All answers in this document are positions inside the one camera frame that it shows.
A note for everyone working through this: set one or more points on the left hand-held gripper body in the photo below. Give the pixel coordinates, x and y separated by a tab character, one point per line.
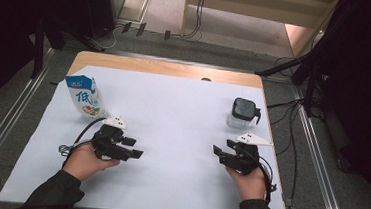
106	143

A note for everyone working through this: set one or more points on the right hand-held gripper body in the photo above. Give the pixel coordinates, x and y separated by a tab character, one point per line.
246	157

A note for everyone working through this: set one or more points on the blue and white milk carton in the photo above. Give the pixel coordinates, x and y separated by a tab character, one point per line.
85	98

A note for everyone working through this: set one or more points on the person's right hand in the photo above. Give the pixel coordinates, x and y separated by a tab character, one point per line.
250	186

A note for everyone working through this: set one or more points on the person's left hand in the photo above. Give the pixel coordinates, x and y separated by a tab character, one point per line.
82	163

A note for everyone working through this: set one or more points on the white paper sheet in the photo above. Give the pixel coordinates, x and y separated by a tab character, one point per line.
172	117

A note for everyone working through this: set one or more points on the black table grommet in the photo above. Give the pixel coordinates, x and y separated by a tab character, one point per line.
206	79

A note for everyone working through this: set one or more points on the black tripod stand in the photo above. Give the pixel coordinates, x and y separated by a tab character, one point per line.
311	77
39	49

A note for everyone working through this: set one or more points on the light wooden shelf unit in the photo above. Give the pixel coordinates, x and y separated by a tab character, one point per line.
248	5

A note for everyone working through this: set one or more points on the metal floor rail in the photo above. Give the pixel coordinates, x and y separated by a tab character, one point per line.
8	124
319	168

